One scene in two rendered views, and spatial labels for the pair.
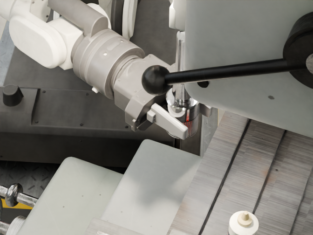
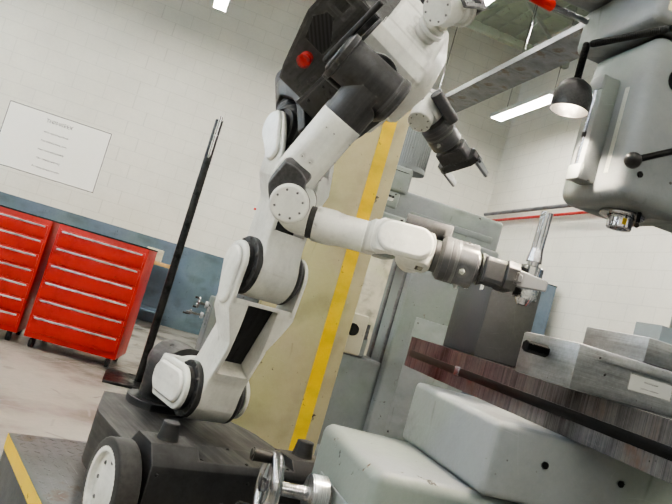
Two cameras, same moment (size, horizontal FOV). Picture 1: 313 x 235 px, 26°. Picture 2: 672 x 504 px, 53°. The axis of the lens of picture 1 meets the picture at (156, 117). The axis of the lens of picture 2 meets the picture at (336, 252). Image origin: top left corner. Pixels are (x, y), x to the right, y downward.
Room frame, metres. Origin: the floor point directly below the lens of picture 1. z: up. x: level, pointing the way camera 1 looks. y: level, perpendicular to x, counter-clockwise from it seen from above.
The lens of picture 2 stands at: (-0.17, 1.06, 0.98)
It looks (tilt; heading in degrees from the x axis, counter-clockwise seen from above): 4 degrees up; 322
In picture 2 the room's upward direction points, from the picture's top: 16 degrees clockwise
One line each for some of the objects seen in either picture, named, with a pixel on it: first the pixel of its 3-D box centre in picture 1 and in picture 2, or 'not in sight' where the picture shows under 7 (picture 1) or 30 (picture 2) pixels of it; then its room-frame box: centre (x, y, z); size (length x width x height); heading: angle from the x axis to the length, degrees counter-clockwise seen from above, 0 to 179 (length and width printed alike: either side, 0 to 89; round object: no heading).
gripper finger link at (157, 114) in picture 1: (166, 124); (531, 282); (0.60, -0.01, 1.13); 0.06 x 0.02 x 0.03; 48
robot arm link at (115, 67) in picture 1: (134, 81); (482, 271); (0.69, 0.03, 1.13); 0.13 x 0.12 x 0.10; 138
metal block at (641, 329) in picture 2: not in sight; (656, 344); (0.37, -0.07, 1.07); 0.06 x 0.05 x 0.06; 158
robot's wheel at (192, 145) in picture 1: (190, 138); not in sight; (1.08, -0.09, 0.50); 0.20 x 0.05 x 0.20; 176
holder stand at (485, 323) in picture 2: not in sight; (490, 317); (0.87, -0.27, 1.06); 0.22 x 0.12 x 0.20; 151
